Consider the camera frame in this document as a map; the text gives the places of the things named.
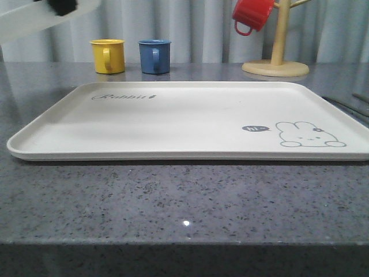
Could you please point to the red enamel mug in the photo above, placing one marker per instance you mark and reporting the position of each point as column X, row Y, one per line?
column 251, row 13

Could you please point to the blue enamel mug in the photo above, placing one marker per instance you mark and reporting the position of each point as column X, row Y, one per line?
column 155, row 56

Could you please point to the wooden mug tree stand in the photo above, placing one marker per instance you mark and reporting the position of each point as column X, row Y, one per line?
column 276, row 66

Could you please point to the beige rabbit serving tray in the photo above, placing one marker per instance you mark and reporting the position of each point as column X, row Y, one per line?
column 191, row 120

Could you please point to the white round plate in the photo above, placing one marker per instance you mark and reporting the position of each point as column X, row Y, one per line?
column 37, row 16

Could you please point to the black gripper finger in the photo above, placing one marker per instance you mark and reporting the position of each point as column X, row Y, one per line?
column 63, row 7

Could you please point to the silver metal fork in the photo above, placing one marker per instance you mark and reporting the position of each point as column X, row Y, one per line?
column 347, row 106

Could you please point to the grey pleated curtain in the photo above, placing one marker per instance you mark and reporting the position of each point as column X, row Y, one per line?
column 202, row 32

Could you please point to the yellow enamel mug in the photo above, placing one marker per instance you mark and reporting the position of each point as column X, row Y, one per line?
column 108, row 55

